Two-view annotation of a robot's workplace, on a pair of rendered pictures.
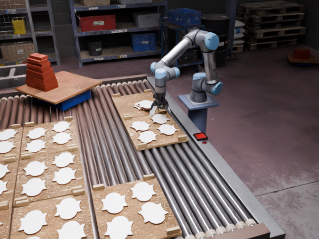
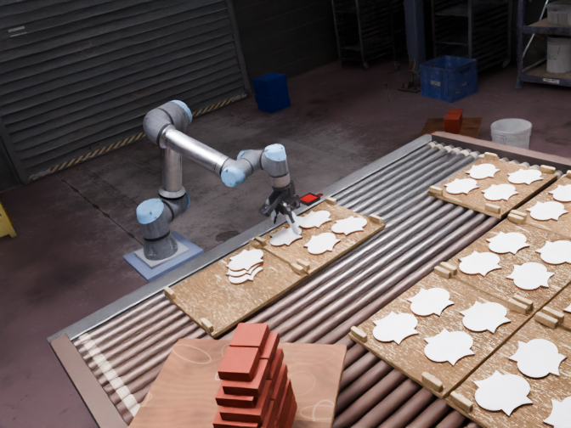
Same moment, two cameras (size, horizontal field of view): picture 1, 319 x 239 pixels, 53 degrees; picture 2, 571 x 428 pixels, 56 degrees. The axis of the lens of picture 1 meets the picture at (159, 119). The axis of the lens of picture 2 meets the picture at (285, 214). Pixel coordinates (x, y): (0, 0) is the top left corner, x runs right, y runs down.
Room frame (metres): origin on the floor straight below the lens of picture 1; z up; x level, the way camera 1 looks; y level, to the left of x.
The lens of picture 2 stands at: (2.53, 1.77, 2.06)
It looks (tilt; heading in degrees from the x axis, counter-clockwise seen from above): 29 degrees down; 254
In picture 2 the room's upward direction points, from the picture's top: 11 degrees counter-clockwise
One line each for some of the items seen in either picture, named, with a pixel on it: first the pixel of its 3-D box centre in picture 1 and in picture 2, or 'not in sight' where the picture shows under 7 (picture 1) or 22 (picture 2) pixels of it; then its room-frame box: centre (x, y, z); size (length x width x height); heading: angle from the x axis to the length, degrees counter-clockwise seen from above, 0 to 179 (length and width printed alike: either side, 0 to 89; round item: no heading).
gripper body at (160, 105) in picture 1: (161, 99); (285, 197); (2.02, -0.01, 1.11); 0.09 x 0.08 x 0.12; 18
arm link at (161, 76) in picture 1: (161, 77); (275, 160); (2.02, -0.01, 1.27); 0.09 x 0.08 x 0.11; 132
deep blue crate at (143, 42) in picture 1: (143, 40); not in sight; (6.69, 0.31, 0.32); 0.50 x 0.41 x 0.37; 103
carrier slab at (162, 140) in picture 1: (153, 129); (319, 234); (1.92, 0.04, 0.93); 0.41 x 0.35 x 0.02; 18
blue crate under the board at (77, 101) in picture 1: (64, 94); not in sight; (2.45, 0.78, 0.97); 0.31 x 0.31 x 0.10; 55
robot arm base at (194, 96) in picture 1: (198, 93); (158, 241); (2.52, -0.34, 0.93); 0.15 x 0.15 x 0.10
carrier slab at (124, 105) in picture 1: (137, 105); (234, 285); (2.32, 0.17, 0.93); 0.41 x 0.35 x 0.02; 18
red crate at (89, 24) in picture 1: (97, 21); not in sight; (6.41, 1.18, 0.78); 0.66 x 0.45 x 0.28; 107
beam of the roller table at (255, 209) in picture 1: (189, 129); (281, 222); (1.99, -0.21, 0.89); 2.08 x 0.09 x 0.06; 17
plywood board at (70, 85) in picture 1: (59, 85); (230, 416); (2.50, 0.83, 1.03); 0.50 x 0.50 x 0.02; 55
